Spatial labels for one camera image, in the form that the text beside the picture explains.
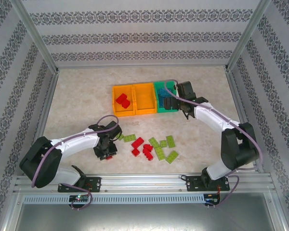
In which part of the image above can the red two-by-four lego brick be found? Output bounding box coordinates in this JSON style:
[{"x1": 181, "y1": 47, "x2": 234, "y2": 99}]
[{"x1": 131, "y1": 137, "x2": 145, "y2": 149}]

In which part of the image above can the green plastic bin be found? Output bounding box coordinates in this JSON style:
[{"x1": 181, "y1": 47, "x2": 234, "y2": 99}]
[{"x1": 153, "y1": 80, "x2": 180, "y2": 114}]

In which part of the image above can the orange plastic bin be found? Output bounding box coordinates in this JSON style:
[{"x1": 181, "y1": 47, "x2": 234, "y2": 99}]
[
  {"x1": 132, "y1": 82, "x2": 158, "y2": 116},
  {"x1": 112, "y1": 84, "x2": 137, "y2": 118}
]

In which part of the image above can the small circuit board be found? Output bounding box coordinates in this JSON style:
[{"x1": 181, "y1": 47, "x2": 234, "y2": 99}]
[
  {"x1": 204, "y1": 196, "x2": 221, "y2": 205},
  {"x1": 69, "y1": 194, "x2": 90, "y2": 202}
]

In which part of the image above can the grey metal panel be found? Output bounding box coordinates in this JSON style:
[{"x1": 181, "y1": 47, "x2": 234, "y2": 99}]
[{"x1": 4, "y1": 203, "x2": 286, "y2": 231}]

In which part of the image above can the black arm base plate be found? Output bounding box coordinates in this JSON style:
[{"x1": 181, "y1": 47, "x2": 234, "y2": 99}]
[
  {"x1": 185, "y1": 175, "x2": 231, "y2": 192},
  {"x1": 57, "y1": 177, "x2": 102, "y2": 193}
]

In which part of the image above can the aluminium back rail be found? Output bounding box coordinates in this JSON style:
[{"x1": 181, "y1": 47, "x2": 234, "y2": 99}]
[{"x1": 55, "y1": 64, "x2": 229, "y2": 70}]

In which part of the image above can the long aluminium mounting rail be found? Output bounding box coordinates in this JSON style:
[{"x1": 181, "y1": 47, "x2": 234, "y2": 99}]
[{"x1": 13, "y1": 174, "x2": 277, "y2": 193}]

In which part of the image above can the slotted grey cable tray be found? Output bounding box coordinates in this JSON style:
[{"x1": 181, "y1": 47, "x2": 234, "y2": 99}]
[{"x1": 23, "y1": 194, "x2": 205, "y2": 204}]

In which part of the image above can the aluminium side rail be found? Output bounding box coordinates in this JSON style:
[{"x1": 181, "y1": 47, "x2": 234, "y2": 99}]
[
  {"x1": 225, "y1": 69, "x2": 265, "y2": 173},
  {"x1": 24, "y1": 72, "x2": 60, "y2": 176}
]

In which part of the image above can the aluminium frame post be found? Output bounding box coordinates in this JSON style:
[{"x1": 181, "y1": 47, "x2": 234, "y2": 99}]
[
  {"x1": 225, "y1": 0, "x2": 273, "y2": 72},
  {"x1": 11, "y1": 0, "x2": 60, "y2": 74}
]

